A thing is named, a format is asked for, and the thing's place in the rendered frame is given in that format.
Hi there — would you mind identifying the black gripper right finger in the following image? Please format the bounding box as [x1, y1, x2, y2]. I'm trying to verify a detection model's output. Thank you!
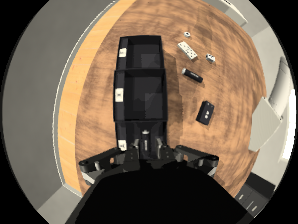
[155, 138, 219, 178]

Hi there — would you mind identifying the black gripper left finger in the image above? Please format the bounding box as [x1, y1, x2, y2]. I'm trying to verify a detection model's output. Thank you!
[78, 139, 140, 186]

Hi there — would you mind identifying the black rack of three bins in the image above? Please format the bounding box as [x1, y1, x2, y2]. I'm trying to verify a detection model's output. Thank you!
[113, 35, 168, 160]

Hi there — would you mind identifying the white domino tile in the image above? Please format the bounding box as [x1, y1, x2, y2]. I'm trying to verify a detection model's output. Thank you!
[177, 42, 198, 60]

